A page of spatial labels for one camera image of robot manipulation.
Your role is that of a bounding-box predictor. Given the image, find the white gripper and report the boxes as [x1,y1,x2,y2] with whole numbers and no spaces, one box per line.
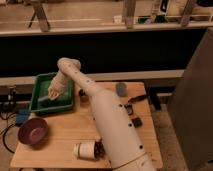
[48,71,70,100]

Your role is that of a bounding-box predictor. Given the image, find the green plastic tray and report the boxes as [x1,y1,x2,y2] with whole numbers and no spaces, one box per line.
[29,72,74,115]

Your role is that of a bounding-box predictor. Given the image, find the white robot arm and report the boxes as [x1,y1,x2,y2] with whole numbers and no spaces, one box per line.
[48,57,157,171]

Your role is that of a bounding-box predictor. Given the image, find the blue box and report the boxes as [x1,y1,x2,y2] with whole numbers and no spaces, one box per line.
[15,109,29,126]

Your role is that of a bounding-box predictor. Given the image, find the purple bowl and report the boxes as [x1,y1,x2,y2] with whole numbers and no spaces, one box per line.
[18,118,48,145]

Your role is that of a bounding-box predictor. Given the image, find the white cup on side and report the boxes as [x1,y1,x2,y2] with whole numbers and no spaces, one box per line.
[73,141,95,159]

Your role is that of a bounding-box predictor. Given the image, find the dark grapes bunch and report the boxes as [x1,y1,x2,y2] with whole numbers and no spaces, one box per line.
[94,142,105,158]

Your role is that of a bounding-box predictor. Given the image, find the small black block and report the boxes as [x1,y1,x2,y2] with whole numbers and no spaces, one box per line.
[132,117,143,128]

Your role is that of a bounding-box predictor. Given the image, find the grey cabinet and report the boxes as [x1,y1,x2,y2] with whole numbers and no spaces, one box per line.
[168,27,213,171]

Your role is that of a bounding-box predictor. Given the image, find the black cables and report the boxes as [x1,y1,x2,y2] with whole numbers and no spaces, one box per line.
[0,99,21,154]

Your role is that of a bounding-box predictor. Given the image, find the black handled tool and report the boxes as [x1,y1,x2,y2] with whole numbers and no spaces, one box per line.
[128,94,148,104]

